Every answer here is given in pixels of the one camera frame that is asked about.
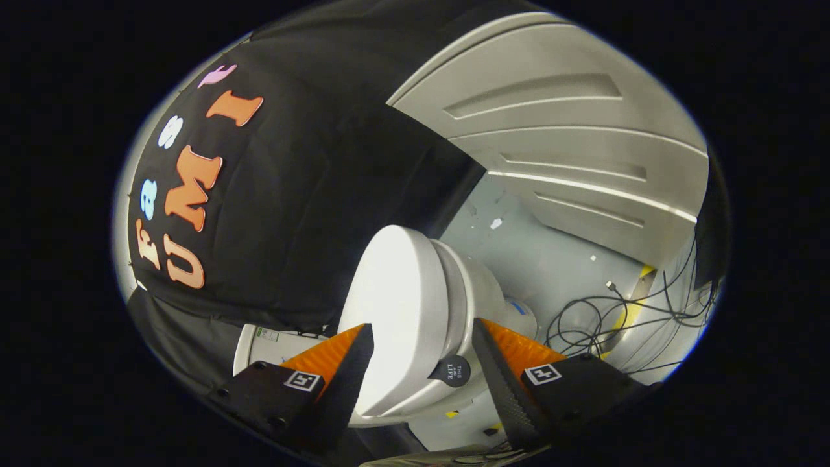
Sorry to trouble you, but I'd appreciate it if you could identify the white ribbed cabinet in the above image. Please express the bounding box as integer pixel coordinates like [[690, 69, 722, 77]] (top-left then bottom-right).
[[387, 12, 709, 268]]

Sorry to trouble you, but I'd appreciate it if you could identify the tangle of black cables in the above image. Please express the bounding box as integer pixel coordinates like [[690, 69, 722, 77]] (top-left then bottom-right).
[[543, 240, 722, 378]]

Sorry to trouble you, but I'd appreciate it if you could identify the black backdrop cloth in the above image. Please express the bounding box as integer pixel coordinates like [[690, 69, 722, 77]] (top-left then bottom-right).
[[125, 0, 540, 455]]

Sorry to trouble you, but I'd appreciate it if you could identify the white toilet lid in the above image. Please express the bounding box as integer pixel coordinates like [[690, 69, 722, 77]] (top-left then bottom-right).
[[338, 224, 449, 417]]

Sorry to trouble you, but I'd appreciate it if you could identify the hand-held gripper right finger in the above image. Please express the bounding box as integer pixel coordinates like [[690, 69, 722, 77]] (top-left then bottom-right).
[[472, 318, 661, 453]]

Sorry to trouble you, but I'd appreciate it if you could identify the white toilet tank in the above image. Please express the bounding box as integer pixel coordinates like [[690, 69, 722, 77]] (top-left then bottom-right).
[[232, 322, 339, 378]]

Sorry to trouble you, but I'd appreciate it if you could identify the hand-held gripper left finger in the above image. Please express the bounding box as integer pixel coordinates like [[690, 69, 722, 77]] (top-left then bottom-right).
[[216, 323, 376, 456]]

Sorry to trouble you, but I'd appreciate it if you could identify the black round lid handle tab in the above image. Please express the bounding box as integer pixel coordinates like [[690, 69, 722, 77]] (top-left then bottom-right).
[[427, 354, 472, 389]]

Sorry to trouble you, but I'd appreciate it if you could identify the yellow floor tape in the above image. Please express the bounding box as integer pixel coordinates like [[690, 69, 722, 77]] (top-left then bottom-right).
[[600, 263, 658, 359]]

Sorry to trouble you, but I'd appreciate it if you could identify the white toilet bowl with seat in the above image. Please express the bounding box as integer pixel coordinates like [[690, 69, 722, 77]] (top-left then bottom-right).
[[350, 239, 540, 429]]

